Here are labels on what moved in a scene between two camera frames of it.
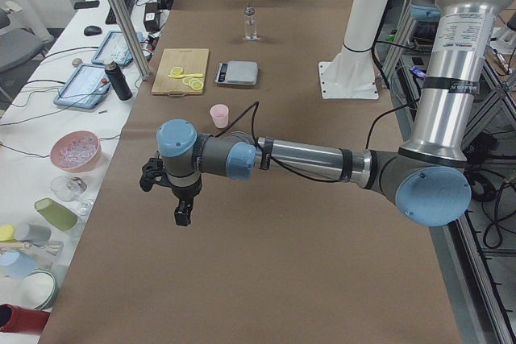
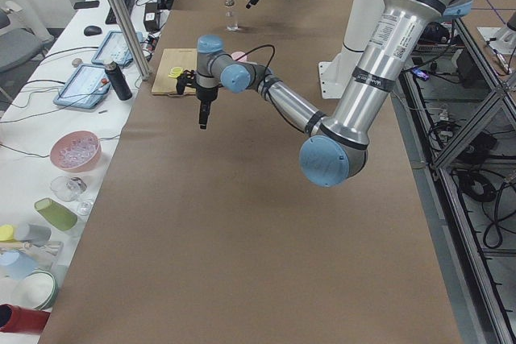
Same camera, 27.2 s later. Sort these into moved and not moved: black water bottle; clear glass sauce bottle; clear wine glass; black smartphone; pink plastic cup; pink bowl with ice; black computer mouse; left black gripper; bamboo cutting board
Moved: clear glass sauce bottle; left black gripper; pink plastic cup
Not moved: pink bowl with ice; black smartphone; clear wine glass; black computer mouse; bamboo cutting board; black water bottle
